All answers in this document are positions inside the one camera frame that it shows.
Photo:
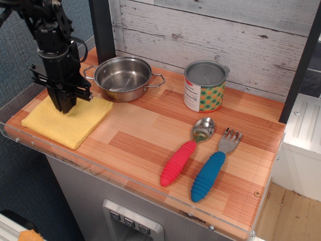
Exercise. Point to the white toy sink unit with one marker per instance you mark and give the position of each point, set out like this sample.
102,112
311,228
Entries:
297,165

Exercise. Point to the black vertical post right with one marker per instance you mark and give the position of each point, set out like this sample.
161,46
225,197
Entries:
302,68

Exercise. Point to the red handled spoon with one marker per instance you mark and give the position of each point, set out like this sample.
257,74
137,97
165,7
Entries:
202,130

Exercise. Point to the orange object bottom corner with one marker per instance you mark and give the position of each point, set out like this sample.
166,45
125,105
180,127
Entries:
30,235

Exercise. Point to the yellow cloth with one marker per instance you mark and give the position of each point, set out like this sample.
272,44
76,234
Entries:
68,129

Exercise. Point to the small steel pot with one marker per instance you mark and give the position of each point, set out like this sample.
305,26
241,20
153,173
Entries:
124,79

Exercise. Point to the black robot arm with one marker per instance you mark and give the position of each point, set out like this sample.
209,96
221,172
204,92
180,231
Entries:
46,21

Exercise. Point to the black vertical post left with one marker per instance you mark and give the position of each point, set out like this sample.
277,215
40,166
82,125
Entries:
102,29

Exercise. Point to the clear acrylic table guard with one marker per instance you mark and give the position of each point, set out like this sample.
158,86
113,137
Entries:
135,140

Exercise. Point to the blue handled fork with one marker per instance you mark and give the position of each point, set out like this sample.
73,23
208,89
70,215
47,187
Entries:
206,177

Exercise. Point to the toy food can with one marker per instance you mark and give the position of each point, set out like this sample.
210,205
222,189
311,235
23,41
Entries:
204,85

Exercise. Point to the grey toy fridge cabinet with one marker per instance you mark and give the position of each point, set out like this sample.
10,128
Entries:
85,194

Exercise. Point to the black vertical post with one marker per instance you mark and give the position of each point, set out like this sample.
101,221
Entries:
302,68
102,29

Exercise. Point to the black and white base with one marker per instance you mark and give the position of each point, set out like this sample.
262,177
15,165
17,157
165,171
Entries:
12,224

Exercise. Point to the silver dispenser button panel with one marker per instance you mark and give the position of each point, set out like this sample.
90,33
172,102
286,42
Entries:
131,222

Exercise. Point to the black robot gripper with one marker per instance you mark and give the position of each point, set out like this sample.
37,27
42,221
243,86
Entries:
60,74

